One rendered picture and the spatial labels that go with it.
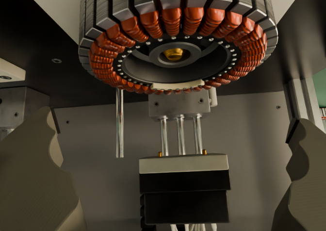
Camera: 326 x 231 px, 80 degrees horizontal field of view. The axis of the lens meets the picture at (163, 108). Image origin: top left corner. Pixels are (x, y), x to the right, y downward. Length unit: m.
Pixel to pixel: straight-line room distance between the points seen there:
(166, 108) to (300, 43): 0.15
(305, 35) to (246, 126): 0.20
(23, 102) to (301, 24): 0.32
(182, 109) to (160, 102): 0.03
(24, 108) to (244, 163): 0.35
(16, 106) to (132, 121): 0.18
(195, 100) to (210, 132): 0.14
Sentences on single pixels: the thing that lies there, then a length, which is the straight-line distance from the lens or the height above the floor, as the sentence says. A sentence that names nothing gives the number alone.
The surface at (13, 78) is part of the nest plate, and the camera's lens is 0.27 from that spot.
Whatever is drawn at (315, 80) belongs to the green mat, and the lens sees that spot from 0.48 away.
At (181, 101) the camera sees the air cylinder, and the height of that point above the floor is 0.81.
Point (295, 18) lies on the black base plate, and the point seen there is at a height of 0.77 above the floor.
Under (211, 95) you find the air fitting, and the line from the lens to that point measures 0.26.
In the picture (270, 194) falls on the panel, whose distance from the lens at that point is 0.40.
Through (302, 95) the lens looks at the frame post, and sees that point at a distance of 0.36.
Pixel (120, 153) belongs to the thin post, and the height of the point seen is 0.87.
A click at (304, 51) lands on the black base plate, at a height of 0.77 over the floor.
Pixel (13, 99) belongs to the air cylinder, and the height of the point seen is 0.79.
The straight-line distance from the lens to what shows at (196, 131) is 0.26.
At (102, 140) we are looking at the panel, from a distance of 0.40.
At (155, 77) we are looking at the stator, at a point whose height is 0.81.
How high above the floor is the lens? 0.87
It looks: 12 degrees down
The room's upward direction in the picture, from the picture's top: 177 degrees clockwise
